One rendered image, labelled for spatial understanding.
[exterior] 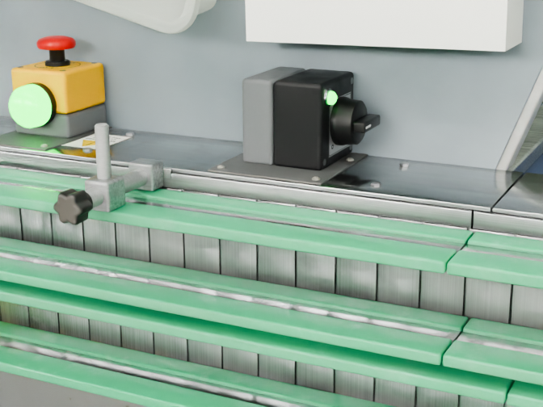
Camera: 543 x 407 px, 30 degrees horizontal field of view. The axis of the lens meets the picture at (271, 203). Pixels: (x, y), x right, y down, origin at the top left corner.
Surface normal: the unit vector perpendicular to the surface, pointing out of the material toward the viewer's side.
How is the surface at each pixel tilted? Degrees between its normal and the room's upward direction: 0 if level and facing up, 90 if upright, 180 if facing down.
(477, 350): 90
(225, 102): 0
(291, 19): 0
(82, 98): 90
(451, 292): 0
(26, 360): 90
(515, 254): 90
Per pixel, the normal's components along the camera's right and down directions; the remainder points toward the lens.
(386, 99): -0.44, 0.26
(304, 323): 0.00, -0.96
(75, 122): 0.90, 0.12
